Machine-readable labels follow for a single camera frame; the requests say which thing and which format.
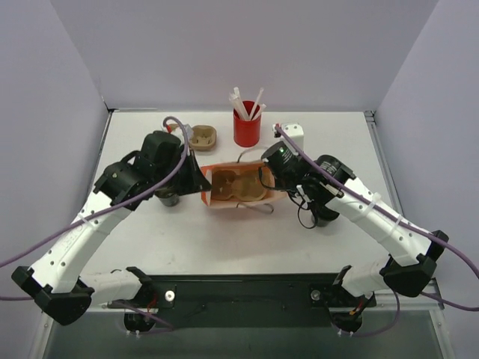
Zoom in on orange paper bag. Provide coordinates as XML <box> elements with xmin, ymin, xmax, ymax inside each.
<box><xmin>201</xmin><ymin>146</ymin><xmax>287</xmax><ymax>214</ymax></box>

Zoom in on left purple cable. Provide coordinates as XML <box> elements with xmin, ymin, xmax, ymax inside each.
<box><xmin>0</xmin><ymin>116</ymin><xmax>192</xmax><ymax>332</ymax></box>

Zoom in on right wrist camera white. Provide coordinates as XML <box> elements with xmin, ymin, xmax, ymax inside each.
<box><xmin>272</xmin><ymin>123</ymin><xmax>305</xmax><ymax>150</ymax></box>

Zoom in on red straw holder cup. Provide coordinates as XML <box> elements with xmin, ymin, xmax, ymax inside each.
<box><xmin>233</xmin><ymin>110</ymin><xmax>261</xmax><ymax>148</ymax></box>

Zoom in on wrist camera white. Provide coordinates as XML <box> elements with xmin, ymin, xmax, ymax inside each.
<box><xmin>272</xmin><ymin>123</ymin><xmax>305</xmax><ymax>150</ymax></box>
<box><xmin>168</xmin><ymin>123</ymin><xmax>195</xmax><ymax>141</ymax></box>

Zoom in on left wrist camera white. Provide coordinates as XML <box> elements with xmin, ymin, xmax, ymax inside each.
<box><xmin>168</xmin><ymin>123</ymin><xmax>195</xmax><ymax>141</ymax></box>

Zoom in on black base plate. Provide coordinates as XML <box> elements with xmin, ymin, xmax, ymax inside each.
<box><xmin>110</xmin><ymin>273</ymin><xmax>376</xmax><ymax>332</ymax></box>

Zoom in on brown cardboard cup carrier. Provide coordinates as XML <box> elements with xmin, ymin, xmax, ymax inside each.
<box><xmin>211</xmin><ymin>170</ymin><xmax>266</xmax><ymax>202</ymax></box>

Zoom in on aluminium frame rail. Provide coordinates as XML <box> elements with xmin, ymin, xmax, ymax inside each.
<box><xmin>369</xmin><ymin>278</ymin><xmax>443</xmax><ymax>311</ymax></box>

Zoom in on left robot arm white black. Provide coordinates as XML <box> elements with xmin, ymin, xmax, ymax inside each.
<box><xmin>12</xmin><ymin>129</ymin><xmax>211</xmax><ymax>325</ymax></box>

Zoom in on dark coffee cup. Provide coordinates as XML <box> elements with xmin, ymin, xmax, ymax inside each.
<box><xmin>312</xmin><ymin>208</ymin><xmax>340</xmax><ymax>227</ymax></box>
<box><xmin>154</xmin><ymin>188</ymin><xmax>180</xmax><ymax>207</ymax></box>

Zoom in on wrapped white straw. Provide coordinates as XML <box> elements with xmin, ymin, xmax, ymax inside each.
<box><xmin>249</xmin><ymin>88</ymin><xmax>264</xmax><ymax>120</ymax></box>
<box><xmin>253</xmin><ymin>104</ymin><xmax>266</xmax><ymax>120</ymax></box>
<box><xmin>229</xmin><ymin>87</ymin><xmax>250</xmax><ymax>121</ymax></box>

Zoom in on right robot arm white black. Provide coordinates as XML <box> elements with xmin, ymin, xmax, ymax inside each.
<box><xmin>261</xmin><ymin>141</ymin><xmax>444</xmax><ymax>305</ymax></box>

